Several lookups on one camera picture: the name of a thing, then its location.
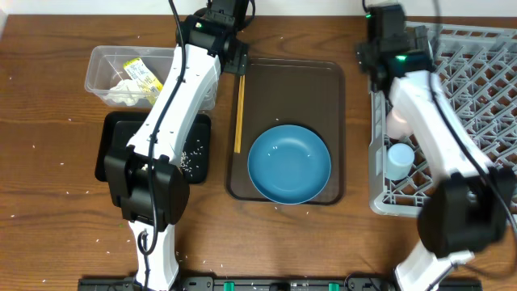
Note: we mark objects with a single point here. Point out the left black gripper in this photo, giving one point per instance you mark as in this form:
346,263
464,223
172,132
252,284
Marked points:
241,59

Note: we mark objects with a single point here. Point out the wooden chopstick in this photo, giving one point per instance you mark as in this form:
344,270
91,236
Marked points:
237,115
241,113

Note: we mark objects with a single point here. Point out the white napkin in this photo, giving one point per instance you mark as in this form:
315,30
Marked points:
126,92

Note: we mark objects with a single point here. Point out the white rice pile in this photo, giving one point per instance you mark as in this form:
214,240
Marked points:
192,155

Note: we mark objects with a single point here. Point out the large blue plate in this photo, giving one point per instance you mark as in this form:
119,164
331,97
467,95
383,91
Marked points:
289,164

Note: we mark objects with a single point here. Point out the pink plastic cup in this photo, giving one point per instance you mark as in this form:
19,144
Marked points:
396,126

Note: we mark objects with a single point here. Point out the light blue plastic cup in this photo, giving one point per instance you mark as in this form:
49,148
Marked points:
400,158

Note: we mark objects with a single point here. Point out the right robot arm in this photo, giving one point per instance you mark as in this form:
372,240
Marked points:
470,207

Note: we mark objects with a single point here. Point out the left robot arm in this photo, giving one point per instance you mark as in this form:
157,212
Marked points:
142,166

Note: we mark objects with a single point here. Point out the black waste tray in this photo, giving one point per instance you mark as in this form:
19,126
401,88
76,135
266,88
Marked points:
200,137

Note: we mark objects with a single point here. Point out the grey dishwasher rack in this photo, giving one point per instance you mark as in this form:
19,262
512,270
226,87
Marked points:
477,67

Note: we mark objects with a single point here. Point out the brown serving tray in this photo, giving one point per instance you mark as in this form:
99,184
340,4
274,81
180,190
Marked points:
278,91

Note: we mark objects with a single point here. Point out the clear plastic bin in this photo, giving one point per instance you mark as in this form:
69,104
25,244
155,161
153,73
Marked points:
105,70

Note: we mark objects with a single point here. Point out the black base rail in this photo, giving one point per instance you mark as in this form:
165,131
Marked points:
206,283

